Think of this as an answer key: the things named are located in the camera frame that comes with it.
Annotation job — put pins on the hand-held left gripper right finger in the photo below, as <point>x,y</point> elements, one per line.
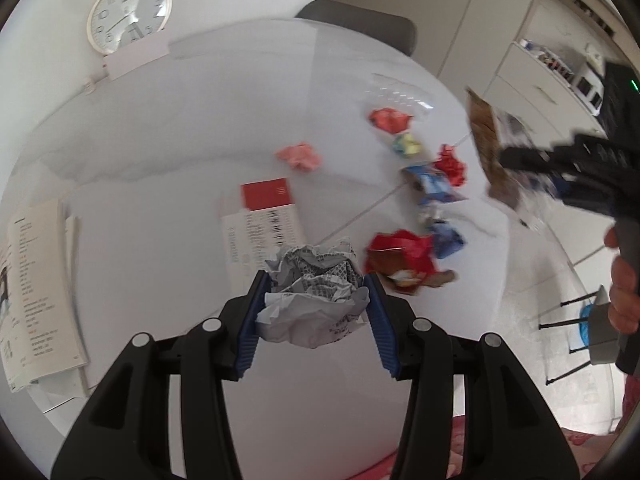
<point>382,330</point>

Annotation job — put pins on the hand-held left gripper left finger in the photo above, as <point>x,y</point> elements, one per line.
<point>250,330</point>

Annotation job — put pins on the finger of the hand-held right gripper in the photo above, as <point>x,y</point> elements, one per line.
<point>567,187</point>
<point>530,157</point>

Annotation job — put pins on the brown snack packet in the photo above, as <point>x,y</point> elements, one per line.
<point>487,130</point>

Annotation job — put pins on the white printed paper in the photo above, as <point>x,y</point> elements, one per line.
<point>310,310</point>

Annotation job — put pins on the red wrapper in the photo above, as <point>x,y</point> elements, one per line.
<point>452,165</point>

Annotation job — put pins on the red snack packet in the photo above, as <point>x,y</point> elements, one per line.
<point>405,255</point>

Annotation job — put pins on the blue snack wrapper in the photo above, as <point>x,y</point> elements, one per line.
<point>430,182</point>

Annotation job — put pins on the red and white receipt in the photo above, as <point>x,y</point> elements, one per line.
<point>265,220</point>

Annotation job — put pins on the person's right hand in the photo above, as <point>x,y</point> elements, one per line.
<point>625,295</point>

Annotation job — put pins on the white appliance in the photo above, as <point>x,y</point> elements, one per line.
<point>590,87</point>

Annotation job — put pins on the blue crumpled wrapper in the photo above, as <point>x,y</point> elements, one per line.
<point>445,240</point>

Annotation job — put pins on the yellow-green crumpled paper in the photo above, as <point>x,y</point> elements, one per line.
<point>407,145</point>

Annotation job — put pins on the black-legged stand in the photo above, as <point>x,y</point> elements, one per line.
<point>565,322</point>

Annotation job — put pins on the white cabinet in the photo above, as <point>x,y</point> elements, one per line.
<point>525,10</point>

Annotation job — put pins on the orange-red crumpled paper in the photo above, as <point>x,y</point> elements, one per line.
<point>390,120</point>

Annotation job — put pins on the clear plastic container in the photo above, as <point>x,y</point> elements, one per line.
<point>400,91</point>

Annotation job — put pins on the pink crumpled paper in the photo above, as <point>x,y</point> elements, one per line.
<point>300,156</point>

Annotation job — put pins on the white printed booklet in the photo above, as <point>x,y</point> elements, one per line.
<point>40,290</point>

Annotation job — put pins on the grey chair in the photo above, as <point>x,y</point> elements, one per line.
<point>360,20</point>

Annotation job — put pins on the person's red garment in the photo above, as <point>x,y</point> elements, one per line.
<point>590,455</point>

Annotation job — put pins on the small white wall plug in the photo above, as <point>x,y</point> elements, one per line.
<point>89,85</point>

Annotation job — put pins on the round white wall clock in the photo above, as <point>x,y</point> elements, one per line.
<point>125,10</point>

